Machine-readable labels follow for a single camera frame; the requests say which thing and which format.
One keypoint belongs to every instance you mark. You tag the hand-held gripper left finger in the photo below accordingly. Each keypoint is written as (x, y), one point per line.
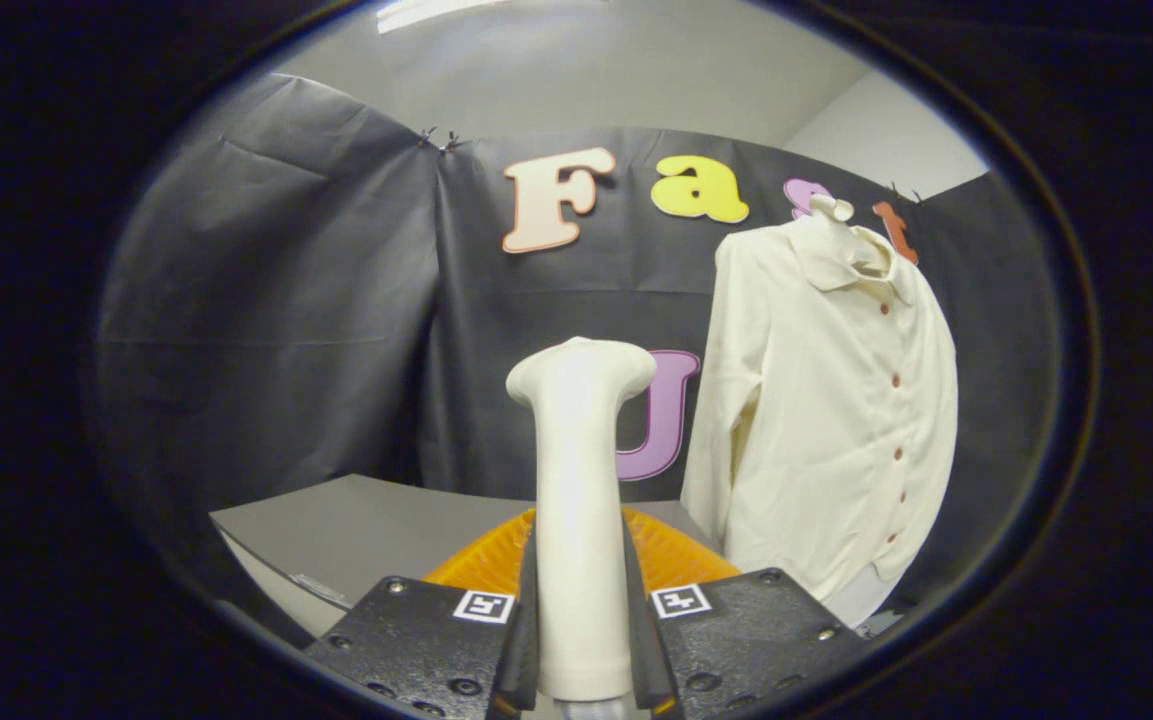
(528, 640)

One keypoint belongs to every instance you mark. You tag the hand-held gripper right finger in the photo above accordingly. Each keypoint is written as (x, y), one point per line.
(641, 640)

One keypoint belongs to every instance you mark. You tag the white garment steamer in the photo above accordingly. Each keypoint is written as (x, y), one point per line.
(581, 500)

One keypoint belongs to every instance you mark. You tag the cream button-up shirt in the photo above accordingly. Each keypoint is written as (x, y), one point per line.
(826, 420)

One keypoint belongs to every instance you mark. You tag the grey-top white cabinet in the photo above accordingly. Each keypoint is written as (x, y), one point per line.
(376, 520)

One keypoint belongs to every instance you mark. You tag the black backdrop cloth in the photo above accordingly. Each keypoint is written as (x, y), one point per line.
(286, 300)

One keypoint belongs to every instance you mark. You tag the white mannequin torso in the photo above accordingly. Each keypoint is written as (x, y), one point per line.
(831, 215)

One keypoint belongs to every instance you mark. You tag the ceiling light panel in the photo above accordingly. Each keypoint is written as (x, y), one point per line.
(436, 12)

